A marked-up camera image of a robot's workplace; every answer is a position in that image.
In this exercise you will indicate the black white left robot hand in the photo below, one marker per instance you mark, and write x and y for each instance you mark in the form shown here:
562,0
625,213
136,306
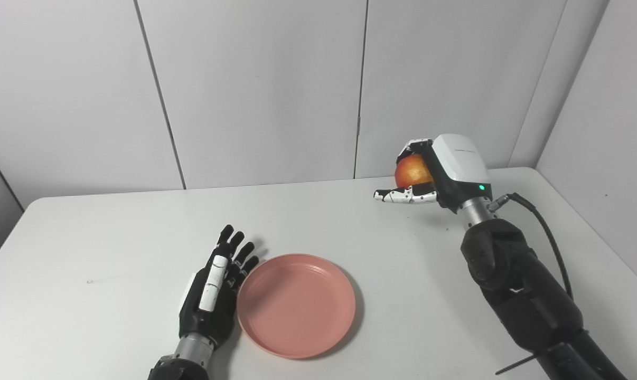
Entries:
213,319

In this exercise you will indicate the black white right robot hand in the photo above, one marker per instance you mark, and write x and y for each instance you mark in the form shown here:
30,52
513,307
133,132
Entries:
461,163

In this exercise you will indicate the red orange pomegranate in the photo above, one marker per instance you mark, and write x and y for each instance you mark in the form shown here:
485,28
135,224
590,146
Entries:
412,171

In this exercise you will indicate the pink round plate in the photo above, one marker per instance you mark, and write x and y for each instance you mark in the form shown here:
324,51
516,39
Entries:
296,306

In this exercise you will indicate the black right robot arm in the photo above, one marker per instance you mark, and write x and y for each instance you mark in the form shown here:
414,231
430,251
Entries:
524,295

